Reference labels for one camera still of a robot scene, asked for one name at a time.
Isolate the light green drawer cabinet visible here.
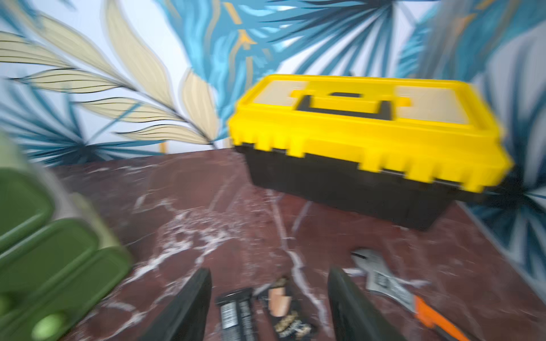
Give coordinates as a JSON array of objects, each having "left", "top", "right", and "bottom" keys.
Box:
[{"left": 0, "top": 131, "right": 107, "bottom": 257}]

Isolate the black brown cookie packet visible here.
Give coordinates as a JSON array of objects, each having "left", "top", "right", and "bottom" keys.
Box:
[{"left": 255, "top": 276, "right": 317, "bottom": 341}]

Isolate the green drawer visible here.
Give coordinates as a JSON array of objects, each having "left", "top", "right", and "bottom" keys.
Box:
[{"left": 1, "top": 169, "right": 55, "bottom": 251}]

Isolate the right metal corner post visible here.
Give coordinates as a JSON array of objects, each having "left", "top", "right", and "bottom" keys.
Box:
[{"left": 416, "top": 0, "right": 473, "bottom": 79}]

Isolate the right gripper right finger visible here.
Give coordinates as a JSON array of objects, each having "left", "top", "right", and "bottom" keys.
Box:
[{"left": 328, "top": 267, "right": 405, "bottom": 341}]

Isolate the yellow black toolbox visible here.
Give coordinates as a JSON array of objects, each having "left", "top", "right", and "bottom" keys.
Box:
[{"left": 229, "top": 75, "right": 513, "bottom": 230}]

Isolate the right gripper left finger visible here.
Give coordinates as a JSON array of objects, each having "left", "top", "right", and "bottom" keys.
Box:
[{"left": 139, "top": 268, "right": 212, "bottom": 341}]

